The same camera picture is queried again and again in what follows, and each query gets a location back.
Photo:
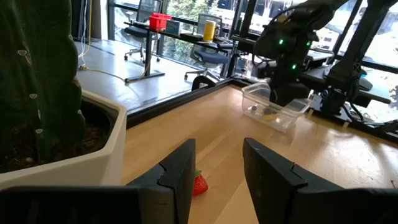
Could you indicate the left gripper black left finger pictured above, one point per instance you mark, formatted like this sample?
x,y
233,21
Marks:
x,y
174,193

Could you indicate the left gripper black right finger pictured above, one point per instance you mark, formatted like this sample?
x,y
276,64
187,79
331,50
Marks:
x,y
273,189

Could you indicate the red toy strawberry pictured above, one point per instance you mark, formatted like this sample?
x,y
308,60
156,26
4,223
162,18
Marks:
x,y
200,185

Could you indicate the yellow banana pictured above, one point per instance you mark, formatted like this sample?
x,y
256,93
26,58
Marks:
x,y
270,117

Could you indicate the dark toy blackberry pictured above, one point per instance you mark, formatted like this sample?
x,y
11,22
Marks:
x,y
255,109

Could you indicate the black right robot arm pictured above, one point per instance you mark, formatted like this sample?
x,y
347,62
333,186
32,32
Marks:
x,y
357,40

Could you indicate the clear plastic tupperware container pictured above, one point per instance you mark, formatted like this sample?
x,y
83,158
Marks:
x,y
280,122

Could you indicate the grey mesh office chair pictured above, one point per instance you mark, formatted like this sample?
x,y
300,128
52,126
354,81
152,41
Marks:
x,y
135,31
208,57

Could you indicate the yellow canister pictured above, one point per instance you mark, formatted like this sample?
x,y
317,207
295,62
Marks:
x,y
209,31

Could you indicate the black office desk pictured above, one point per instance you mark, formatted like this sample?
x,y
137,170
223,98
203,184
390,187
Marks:
x,y
180,35

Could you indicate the blue and white box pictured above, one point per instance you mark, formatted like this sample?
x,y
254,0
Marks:
x,y
173,27

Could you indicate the red plastic box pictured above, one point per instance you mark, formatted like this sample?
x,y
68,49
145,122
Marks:
x,y
159,21

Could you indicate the green cactus plant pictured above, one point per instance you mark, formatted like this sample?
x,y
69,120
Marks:
x,y
37,62

